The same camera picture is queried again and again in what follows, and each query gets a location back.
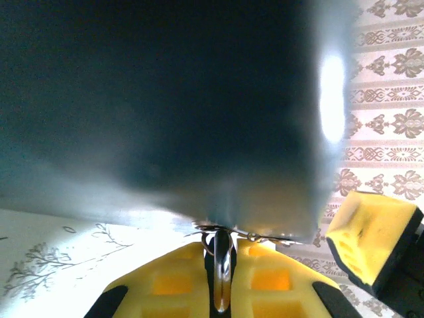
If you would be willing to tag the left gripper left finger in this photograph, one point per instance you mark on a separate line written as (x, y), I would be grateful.
(165, 285)

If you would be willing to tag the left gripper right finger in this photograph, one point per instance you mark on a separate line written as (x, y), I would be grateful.
(271, 285)

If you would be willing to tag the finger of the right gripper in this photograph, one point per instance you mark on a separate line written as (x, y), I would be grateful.
(374, 232)

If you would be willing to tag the starry night tin box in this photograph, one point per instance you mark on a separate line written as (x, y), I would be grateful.
(165, 99)

